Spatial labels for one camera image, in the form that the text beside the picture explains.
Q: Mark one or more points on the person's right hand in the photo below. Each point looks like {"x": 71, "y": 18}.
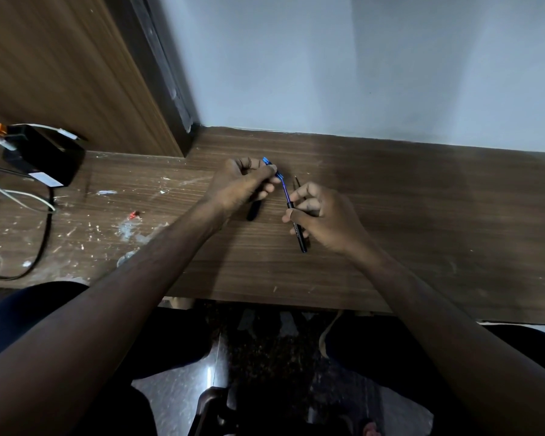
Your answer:
{"x": 334, "y": 220}

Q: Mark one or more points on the person's left hand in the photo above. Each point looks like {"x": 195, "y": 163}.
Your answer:
{"x": 229, "y": 188}

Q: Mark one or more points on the person's right thumb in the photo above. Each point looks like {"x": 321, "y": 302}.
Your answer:
{"x": 297, "y": 215}

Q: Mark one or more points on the person's right middle finger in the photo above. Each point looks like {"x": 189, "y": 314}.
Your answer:
{"x": 309, "y": 204}

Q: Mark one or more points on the person's left thumb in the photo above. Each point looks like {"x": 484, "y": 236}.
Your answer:
{"x": 250, "y": 163}

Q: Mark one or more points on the black pen barrel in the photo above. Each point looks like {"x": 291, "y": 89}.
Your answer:
{"x": 302, "y": 238}

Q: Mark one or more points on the blue pen refill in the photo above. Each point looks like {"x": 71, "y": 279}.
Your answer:
{"x": 284, "y": 186}

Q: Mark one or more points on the person's left forearm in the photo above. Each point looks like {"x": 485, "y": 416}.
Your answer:
{"x": 100, "y": 313}

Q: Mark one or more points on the person's right forearm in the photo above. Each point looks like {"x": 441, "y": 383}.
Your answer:
{"x": 454, "y": 340}

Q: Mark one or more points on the thin dark pen tip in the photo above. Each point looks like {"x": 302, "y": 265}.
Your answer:
{"x": 296, "y": 182}

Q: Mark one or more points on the black pen cap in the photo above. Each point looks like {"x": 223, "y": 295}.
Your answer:
{"x": 253, "y": 211}

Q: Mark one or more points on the clear plastic wrapper scrap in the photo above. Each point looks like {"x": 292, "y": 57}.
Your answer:
{"x": 129, "y": 229}

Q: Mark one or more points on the person's right leg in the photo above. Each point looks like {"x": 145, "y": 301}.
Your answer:
{"x": 381, "y": 354}

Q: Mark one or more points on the person's leg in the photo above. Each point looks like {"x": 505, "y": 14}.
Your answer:
{"x": 163, "y": 340}
{"x": 381, "y": 354}

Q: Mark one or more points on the person's left leg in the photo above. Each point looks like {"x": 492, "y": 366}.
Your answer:
{"x": 163, "y": 340}

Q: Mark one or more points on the black power adapter box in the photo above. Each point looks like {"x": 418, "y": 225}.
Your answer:
{"x": 45, "y": 154}

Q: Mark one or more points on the brown wooden cabinet panel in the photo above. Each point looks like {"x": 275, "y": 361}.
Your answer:
{"x": 63, "y": 72}

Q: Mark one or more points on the dark chair part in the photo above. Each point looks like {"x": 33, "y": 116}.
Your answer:
{"x": 209, "y": 410}

